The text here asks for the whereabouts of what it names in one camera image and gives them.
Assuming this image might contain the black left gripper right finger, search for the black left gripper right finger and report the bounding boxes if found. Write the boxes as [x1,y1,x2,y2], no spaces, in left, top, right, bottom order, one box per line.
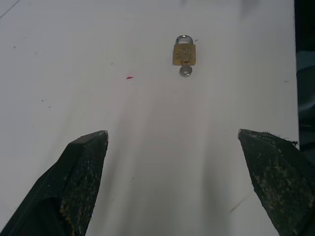
[237,128,315,236]

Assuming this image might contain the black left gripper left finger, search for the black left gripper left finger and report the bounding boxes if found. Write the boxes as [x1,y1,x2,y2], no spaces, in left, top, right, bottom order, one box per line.
[0,130,109,236]

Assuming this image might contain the silver key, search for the silver key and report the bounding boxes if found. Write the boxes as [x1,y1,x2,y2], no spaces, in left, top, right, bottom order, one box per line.
[179,60,193,78]

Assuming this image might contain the brass padlock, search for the brass padlock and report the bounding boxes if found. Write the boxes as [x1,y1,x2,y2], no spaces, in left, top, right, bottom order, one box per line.
[172,34,197,66]

